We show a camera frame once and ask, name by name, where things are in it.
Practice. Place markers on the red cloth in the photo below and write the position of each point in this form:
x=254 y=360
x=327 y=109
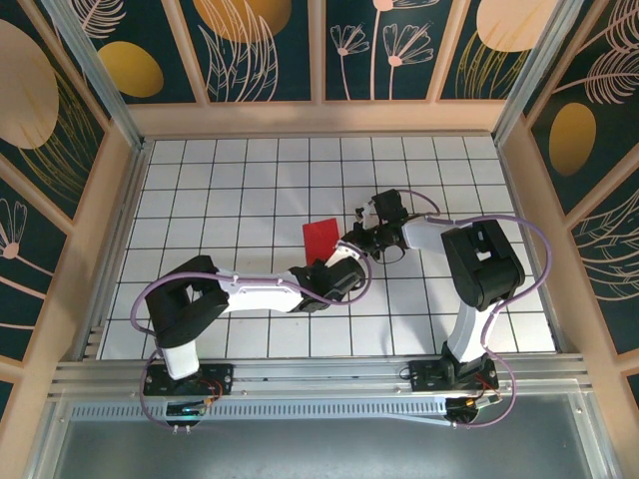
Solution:
x=322 y=237

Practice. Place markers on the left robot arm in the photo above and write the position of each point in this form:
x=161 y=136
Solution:
x=259 y=294

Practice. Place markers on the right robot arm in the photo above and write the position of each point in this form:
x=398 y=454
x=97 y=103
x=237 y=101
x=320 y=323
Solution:
x=481 y=264

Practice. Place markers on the grey metal sheet panel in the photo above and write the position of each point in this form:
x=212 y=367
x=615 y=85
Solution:
x=319 y=449

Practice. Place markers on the small controller circuit board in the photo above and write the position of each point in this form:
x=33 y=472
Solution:
x=471 y=405
x=185 y=410

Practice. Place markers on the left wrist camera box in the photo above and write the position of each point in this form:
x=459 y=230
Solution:
x=344 y=252

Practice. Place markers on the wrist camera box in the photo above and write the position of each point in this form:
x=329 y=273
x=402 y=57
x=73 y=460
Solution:
x=344 y=252
x=368 y=213

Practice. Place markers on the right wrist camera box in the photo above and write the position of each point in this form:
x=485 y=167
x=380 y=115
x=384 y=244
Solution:
x=368 y=213

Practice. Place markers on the aluminium mounting rail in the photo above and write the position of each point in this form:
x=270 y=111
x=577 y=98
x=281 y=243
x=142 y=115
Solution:
x=319 y=371

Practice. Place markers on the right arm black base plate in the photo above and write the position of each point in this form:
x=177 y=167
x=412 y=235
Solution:
x=424 y=376

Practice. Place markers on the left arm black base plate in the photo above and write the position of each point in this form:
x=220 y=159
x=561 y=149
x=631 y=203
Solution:
x=219 y=374

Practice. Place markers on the aluminium frame post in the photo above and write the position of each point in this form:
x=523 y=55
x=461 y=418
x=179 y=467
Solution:
x=102 y=85
x=536 y=75

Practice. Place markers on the aluminium side rail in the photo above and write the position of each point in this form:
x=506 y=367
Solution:
x=95 y=344

